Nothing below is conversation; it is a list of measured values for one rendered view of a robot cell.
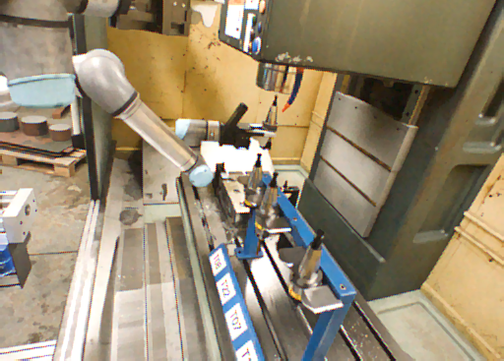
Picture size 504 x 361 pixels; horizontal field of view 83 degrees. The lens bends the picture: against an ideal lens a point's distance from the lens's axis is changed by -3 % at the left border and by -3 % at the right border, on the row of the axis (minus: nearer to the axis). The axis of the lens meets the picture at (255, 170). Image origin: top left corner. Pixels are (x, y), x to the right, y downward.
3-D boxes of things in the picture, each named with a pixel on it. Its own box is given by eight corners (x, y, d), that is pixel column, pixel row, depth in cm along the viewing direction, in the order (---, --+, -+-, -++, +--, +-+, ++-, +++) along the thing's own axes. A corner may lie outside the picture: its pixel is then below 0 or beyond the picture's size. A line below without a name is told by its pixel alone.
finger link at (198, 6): (220, 29, 56) (180, 23, 50) (222, -6, 54) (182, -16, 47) (230, 30, 55) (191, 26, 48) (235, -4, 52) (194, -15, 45)
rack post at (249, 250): (237, 260, 102) (251, 188, 89) (233, 249, 107) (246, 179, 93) (264, 257, 106) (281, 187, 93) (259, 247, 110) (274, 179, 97)
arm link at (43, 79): (47, 89, 46) (36, 12, 41) (89, 107, 41) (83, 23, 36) (-13, 93, 39) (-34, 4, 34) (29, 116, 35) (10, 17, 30)
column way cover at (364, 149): (360, 239, 125) (409, 127, 101) (309, 183, 163) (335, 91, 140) (370, 238, 126) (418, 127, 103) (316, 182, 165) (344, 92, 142)
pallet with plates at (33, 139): (108, 147, 356) (106, 117, 339) (69, 177, 284) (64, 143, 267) (14, 130, 352) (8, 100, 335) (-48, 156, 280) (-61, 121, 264)
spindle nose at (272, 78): (305, 96, 100) (314, 60, 94) (261, 91, 95) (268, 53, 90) (289, 86, 113) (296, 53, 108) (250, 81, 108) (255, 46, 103)
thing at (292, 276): (325, 286, 59) (328, 277, 58) (302, 297, 55) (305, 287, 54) (305, 265, 63) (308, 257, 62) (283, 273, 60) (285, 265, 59)
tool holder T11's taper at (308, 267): (322, 275, 58) (332, 250, 55) (305, 282, 55) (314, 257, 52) (308, 261, 61) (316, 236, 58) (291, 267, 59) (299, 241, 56)
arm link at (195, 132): (175, 137, 108) (176, 114, 104) (205, 138, 111) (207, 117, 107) (174, 145, 102) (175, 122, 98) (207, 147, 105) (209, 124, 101)
